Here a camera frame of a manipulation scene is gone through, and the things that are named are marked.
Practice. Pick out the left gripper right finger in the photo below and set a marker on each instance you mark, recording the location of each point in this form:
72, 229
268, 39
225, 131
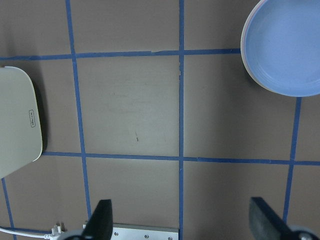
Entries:
265, 224

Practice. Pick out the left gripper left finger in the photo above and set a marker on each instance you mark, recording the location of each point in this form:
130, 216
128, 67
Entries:
100, 225

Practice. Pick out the pink plate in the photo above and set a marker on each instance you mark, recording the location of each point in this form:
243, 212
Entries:
243, 41

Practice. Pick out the blue plate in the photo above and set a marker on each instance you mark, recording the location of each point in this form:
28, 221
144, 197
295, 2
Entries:
283, 47

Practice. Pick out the white toaster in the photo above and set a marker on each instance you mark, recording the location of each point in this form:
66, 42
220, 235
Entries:
21, 140

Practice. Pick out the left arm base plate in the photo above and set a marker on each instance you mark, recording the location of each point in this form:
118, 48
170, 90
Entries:
141, 232

